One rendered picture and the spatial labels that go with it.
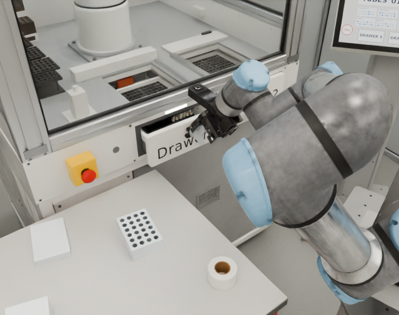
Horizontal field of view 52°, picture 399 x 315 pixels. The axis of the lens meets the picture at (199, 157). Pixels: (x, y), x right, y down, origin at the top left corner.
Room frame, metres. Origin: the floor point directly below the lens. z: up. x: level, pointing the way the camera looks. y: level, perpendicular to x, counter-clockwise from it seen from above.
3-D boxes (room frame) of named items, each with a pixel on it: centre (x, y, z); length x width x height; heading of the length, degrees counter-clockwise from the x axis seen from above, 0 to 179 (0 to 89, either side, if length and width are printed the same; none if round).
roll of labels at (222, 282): (0.60, -0.05, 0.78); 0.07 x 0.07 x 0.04
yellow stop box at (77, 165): (0.88, 0.32, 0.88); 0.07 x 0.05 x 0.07; 126
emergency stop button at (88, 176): (0.85, 0.30, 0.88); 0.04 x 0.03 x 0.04; 126
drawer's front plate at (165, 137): (1.04, 0.03, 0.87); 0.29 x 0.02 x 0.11; 126
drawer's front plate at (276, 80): (1.27, -0.19, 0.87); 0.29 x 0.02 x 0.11; 126
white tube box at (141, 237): (0.73, 0.16, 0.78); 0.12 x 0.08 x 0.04; 27
